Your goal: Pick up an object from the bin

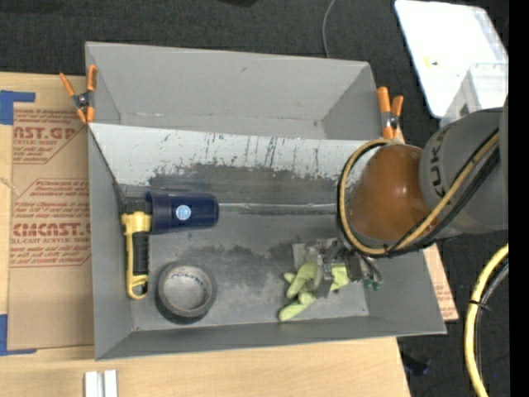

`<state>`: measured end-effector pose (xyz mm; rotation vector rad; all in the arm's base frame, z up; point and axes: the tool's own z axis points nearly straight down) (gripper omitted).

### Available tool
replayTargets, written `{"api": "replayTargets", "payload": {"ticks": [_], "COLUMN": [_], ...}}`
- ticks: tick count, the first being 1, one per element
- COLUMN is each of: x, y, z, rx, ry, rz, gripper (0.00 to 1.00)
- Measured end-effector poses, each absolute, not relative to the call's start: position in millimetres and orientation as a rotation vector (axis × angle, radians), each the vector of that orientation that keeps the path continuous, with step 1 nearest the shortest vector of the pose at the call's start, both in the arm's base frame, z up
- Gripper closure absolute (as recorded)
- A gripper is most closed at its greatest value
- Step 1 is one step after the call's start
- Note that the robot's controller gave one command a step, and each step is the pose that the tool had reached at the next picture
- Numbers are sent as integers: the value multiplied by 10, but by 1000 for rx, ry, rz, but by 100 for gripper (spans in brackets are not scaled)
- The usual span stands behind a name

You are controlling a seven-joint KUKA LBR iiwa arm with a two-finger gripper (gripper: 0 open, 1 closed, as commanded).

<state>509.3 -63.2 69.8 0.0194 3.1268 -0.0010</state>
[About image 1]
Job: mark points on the grey tape roll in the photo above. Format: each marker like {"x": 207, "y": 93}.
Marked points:
{"x": 163, "y": 300}

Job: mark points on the brown cardboard board, red print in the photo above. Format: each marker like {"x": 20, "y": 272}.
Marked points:
{"x": 49, "y": 288}

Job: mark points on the yellow and dark blue flashlight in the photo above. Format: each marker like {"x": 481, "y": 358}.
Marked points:
{"x": 182, "y": 213}

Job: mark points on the grey metal bin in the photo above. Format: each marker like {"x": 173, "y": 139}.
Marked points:
{"x": 231, "y": 97}

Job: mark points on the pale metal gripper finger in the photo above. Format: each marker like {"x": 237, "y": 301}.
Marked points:
{"x": 306, "y": 253}
{"x": 325, "y": 280}

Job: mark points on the yellow-green glove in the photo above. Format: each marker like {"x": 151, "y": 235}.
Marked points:
{"x": 301, "y": 279}

